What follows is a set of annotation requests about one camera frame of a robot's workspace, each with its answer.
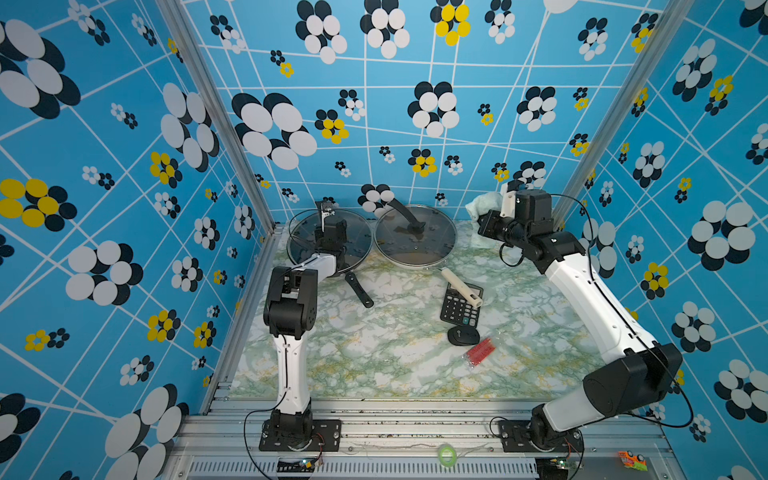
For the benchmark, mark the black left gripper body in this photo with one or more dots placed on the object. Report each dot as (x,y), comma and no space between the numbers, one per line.
(317,238)

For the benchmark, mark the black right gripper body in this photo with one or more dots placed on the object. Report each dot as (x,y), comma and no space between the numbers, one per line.
(502,229)

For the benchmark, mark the light green microfiber cloth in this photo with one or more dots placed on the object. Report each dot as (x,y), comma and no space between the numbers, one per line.
(483,204)

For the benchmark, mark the glass pot lid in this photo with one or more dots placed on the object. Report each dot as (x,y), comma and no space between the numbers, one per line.
(415,236)
(301,243)

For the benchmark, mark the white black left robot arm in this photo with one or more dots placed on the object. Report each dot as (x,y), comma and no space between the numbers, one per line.
(290,313)

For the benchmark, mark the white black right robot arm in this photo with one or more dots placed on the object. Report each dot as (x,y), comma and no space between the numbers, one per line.
(637,369)

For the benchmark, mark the black frying pan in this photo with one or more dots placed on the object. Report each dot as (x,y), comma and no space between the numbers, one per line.
(354,282)

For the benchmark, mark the beige plastic scraper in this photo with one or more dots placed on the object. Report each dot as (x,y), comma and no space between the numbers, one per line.
(462,288)

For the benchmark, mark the black calculator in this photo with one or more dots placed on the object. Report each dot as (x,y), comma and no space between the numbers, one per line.
(456,310)

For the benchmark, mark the black computer mouse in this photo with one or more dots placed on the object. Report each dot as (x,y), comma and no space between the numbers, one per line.
(463,335)

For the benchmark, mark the red items in bag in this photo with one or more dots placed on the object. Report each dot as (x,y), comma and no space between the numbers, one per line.
(480,352)

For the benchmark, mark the green tape roll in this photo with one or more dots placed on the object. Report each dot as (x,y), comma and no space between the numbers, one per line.
(447,456)

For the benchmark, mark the right green circuit board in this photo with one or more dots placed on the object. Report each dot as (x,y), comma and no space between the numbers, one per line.
(552,469)

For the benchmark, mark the orange toy car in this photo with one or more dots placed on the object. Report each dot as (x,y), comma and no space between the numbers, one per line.
(633,461)

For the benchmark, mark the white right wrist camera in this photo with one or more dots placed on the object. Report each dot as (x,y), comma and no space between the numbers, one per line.
(508,199)

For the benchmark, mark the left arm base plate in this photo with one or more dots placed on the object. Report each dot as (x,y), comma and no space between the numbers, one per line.
(323,436)

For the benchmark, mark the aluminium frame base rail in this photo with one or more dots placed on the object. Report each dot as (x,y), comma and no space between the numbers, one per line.
(399,439)

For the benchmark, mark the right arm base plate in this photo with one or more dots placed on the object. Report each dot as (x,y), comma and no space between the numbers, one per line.
(515,438)

